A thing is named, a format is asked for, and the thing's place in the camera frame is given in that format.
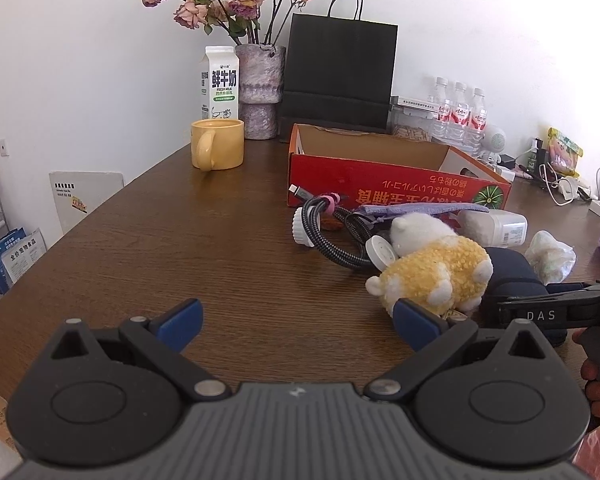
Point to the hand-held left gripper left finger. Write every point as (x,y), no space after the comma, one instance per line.
(180,322)

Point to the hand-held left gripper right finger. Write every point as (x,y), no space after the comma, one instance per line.
(415,327)

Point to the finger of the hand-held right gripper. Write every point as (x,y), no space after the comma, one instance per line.
(570,287)

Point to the white plastic bag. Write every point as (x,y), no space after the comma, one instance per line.
(550,257)

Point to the dark blue pouch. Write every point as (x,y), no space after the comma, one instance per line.
(510,270)

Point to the yellow white plush toy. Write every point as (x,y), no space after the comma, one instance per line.
(430,270)

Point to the white bottle cap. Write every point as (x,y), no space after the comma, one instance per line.
(302,227)
(380,252)

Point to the white plastic bottle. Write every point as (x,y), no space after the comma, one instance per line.
(500,227)

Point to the purple cloth pouch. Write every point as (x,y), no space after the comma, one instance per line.
(405,208)

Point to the red cardboard box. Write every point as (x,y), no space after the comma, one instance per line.
(380,180)

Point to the person's right hand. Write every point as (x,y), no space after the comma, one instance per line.
(596,391)

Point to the pink pen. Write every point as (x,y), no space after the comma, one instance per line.
(524,171)

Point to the small orange toy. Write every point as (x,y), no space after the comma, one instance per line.
(334,224)

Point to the yellow green snack packet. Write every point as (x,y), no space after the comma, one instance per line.
(565,152)

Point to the small green bottle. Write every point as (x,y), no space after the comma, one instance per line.
(533,157)

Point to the black upright device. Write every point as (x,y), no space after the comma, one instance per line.
(541,155)

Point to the black power adapter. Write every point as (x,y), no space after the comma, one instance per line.
(507,160)

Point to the white board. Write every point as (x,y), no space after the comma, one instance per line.
(87,200)

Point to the white robot speaker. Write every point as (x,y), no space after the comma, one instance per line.
(494,139)

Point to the blue white brochures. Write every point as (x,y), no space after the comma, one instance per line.
(15,260)

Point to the yellow mug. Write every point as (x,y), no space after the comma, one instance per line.
(225,145)

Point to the water bottle red label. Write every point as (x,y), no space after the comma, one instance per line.
(459,115)
(477,120)
(441,110)

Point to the clear snack container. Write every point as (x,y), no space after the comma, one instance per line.
(412,127)

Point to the flat white box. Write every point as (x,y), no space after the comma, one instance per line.
(415,102)

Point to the white milk carton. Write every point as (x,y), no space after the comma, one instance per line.
(222,85)

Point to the purple white vase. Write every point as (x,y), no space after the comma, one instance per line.
(260,80)

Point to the black paper bag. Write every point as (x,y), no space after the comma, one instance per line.
(340,70)

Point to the wall outlet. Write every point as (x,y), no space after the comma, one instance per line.
(3,147)

